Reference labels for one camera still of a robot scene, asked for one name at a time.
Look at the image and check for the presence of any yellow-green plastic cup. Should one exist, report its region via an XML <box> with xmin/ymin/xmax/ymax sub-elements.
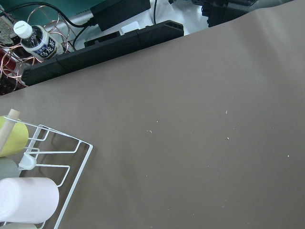
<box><xmin>0</xmin><ymin>122</ymin><xmax>29</xmax><ymax>157</ymax></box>

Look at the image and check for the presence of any grey plastic cup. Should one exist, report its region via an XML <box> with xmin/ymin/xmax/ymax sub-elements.
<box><xmin>0</xmin><ymin>157</ymin><xmax>20</xmax><ymax>179</ymax></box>

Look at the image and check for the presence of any pale pink plastic cup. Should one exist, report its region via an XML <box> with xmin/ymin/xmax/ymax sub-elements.
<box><xmin>0</xmin><ymin>177</ymin><xmax>59</xmax><ymax>224</ymax></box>

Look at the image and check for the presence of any black power adapter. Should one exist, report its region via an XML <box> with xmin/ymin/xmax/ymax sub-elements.
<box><xmin>90</xmin><ymin>0</ymin><xmax>151</xmax><ymax>31</ymax></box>

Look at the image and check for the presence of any wooden dowel stick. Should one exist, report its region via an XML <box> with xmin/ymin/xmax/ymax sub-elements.
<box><xmin>0</xmin><ymin>109</ymin><xmax>20</xmax><ymax>151</ymax></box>

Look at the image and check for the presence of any tea bottle white cap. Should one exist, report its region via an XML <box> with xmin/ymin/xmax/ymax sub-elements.
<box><xmin>13</xmin><ymin>20</ymin><xmax>64</xmax><ymax>63</ymax></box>

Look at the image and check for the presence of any white wire cup rack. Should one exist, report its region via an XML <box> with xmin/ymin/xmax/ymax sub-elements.
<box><xmin>0</xmin><ymin>119</ymin><xmax>93</xmax><ymax>229</ymax></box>

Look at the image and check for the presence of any black plastic rail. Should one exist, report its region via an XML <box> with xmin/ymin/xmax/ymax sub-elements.
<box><xmin>21</xmin><ymin>20</ymin><xmax>184</xmax><ymax>86</ymax></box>

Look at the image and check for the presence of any black cable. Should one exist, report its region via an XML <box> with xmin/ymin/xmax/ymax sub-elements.
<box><xmin>4</xmin><ymin>1</ymin><xmax>96</xmax><ymax>50</ymax></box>

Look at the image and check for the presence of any copper wire bottle rack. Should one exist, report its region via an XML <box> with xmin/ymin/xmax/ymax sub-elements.
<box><xmin>0</xmin><ymin>3</ymin><xmax>76</xmax><ymax>95</ymax></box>

